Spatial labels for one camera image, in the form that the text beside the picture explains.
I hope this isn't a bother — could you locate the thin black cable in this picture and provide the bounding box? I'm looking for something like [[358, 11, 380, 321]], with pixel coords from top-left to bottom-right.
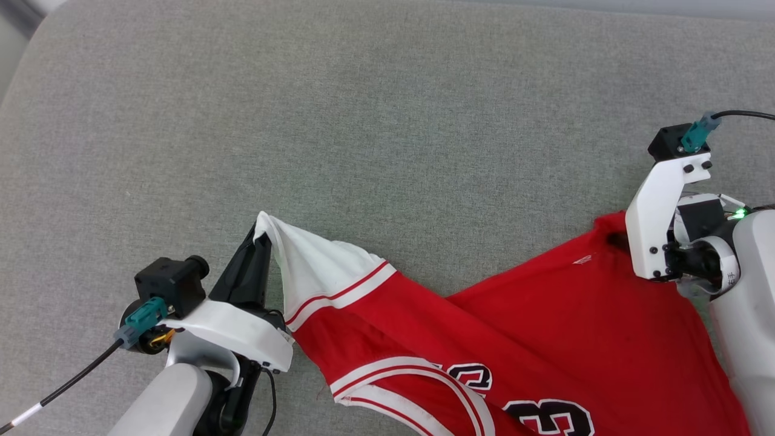
[[259, 368, 279, 436]]

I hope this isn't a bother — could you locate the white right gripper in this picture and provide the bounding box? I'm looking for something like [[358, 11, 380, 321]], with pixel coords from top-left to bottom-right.
[[625, 152, 714, 281]]

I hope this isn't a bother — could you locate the red white basketball jersey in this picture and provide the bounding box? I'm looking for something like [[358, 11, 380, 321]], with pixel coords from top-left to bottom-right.
[[254, 210, 752, 436]]

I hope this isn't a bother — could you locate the black cable with teal plug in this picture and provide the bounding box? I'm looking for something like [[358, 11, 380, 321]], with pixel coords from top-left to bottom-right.
[[679, 110, 775, 154], [0, 296, 168, 432]]

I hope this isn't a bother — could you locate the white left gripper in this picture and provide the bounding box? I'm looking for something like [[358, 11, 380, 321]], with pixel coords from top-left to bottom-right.
[[163, 223, 296, 374]]

